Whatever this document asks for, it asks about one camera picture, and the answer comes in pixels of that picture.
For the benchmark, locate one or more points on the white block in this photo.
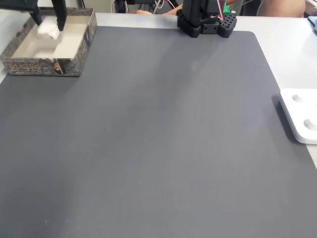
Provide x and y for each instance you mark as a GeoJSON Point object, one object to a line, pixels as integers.
{"type": "Point", "coordinates": [47, 28]}

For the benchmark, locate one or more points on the printed cardboard box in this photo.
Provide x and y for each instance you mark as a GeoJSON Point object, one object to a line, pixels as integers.
{"type": "Point", "coordinates": [74, 67]}

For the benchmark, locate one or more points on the grey desk mat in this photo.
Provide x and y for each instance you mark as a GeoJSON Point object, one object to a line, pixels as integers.
{"type": "Point", "coordinates": [148, 136]}

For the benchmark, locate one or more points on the green table clamp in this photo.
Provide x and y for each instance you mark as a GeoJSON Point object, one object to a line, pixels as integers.
{"type": "Point", "coordinates": [226, 9]}

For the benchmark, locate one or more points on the blue flat object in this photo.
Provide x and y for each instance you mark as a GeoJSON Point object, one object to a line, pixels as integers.
{"type": "Point", "coordinates": [313, 23]}

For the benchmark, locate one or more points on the white control device with knobs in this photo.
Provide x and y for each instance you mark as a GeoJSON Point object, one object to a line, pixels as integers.
{"type": "Point", "coordinates": [299, 116]}

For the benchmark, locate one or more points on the black speckled camera mount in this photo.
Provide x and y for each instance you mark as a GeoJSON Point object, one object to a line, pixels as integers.
{"type": "Point", "coordinates": [15, 3]}

